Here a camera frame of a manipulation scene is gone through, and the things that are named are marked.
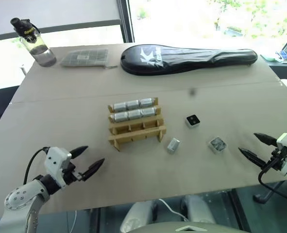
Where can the black racket cover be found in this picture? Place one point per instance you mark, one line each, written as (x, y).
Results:
(172, 59)

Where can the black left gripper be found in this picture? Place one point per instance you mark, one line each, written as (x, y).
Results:
(70, 174)

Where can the light grey robot torso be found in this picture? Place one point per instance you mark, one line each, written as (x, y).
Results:
(187, 228)

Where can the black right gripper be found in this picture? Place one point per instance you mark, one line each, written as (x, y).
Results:
(275, 161)

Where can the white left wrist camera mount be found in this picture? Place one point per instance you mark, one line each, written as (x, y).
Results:
(55, 160)

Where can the dark low furniture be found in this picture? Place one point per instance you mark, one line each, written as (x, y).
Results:
(0, 104)

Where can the white square black-top device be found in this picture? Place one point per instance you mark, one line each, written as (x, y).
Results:
(192, 120)

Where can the dark window frame post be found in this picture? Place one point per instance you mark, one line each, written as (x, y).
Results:
(127, 21)

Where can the clear black-capped water bottle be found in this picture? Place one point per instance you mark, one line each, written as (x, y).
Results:
(40, 51)

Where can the wooden slotted rack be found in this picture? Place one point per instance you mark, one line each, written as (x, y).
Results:
(136, 132)

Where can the clear-wrapped grey cube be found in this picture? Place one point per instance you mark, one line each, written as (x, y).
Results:
(217, 144)

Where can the desk clutter with blue items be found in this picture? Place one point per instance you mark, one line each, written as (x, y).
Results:
(278, 57)

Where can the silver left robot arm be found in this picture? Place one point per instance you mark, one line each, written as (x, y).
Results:
(24, 201)

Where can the grey rounded robot leg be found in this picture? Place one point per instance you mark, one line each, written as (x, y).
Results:
(199, 208)
(138, 214)

